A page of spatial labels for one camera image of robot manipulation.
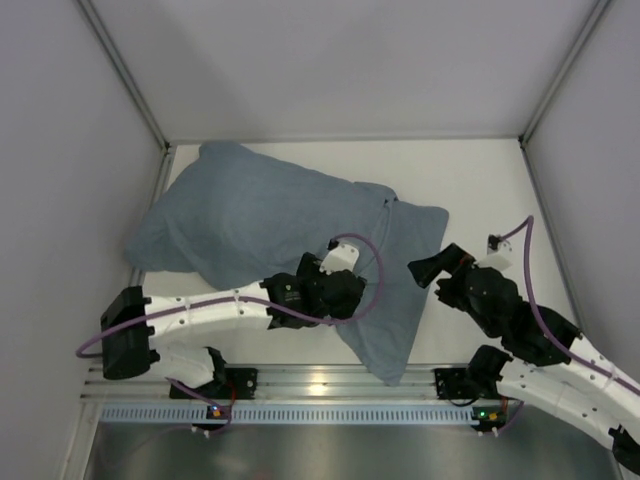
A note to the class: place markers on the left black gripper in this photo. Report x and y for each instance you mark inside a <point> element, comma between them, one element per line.
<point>310,265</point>

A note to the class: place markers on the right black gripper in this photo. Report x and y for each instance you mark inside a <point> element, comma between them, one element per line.
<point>451,265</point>

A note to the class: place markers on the blue pillowcase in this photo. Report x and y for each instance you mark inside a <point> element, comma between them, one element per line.
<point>234,216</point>

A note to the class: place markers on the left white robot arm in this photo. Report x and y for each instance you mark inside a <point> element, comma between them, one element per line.
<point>171,337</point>

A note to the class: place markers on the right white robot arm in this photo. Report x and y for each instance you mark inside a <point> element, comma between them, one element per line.
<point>543,360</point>

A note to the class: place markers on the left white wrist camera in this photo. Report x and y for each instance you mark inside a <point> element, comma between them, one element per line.
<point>341,256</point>

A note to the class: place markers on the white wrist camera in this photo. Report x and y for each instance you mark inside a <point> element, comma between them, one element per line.
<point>499,254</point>
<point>341,256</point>

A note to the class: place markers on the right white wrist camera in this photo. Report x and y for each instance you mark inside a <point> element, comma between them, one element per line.
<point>499,254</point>

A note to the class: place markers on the aluminium mounting rail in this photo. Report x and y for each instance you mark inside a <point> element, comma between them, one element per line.
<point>283,382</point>

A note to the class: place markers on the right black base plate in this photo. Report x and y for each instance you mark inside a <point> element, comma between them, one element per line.
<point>455,385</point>

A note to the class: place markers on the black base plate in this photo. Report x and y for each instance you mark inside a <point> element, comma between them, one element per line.
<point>455,385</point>
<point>235,382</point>

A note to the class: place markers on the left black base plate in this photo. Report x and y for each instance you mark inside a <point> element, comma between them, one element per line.
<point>235,382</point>

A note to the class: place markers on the slotted grey cable duct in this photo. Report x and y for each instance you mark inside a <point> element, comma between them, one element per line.
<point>300,414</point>

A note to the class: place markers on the right aluminium frame post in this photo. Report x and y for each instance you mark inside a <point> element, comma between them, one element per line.
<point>568,61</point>

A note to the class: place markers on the aluminium frame post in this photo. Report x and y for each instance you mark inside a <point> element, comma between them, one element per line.
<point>568,61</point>
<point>105,40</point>

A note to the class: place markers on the left aluminium frame post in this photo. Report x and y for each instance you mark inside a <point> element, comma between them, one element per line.
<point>105,40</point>

